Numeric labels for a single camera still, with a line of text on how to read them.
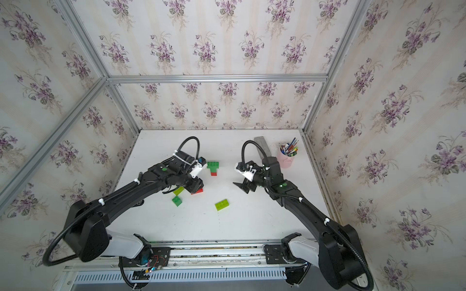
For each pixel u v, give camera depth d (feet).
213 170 3.12
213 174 3.19
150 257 2.32
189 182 2.35
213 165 3.05
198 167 2.45
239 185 2.35
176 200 2.83
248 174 2.26
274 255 2.40
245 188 2.35
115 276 2.51
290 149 3.21
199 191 2.93
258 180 2.30
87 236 1.31
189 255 2.45
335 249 1.32
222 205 2.83
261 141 3.70
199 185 2.37
